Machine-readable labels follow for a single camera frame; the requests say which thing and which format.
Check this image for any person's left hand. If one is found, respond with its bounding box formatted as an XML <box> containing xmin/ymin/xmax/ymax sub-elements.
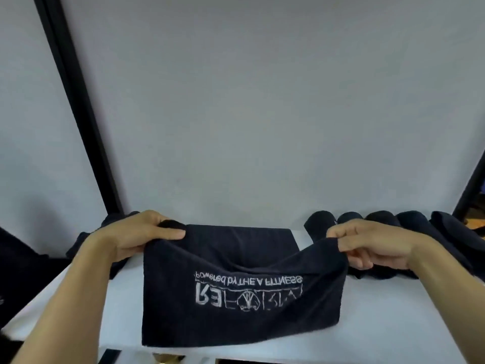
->
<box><xmin>81</xmin><ymin>210</ymin><xmax>186</xmax><ymax>264</ymax></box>

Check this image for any person's right hand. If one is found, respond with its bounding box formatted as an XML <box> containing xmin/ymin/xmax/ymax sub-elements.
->
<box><xmin>326</xmin><ymin>218</ymin><xmax>425</xmax><ymax>270</ymax></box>

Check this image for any heap of dark navy towels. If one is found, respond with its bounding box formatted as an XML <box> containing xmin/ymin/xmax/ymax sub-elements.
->
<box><xmin>66</xmin><ymin>211</ymin><xmax>141</xmax><ymax>280</ymax></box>

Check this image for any plain dark navy towel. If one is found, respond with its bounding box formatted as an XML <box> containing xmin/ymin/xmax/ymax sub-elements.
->
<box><xmin>365</xmin><ymin>211</ymin><xmax>419</xmax><ymax>280</ymax></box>

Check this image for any person's left forearm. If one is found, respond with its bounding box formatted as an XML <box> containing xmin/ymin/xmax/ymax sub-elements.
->
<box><xmin>11</xmin><ymin>238</ymin><xmax>118</xmax><ymax>364</ymax></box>

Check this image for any person's right forearm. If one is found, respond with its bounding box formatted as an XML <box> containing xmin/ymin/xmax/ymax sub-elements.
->
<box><xmin>407</xmin><ymin>237</ymin><xmax>485</xmax><ymax>364</ymax></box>

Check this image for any black metal shelf leg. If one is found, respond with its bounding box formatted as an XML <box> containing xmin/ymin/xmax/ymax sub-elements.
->
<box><xmin>94</xmin><ymin>349</ymin><xmax>122</xmax><ymax>364</ymax></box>

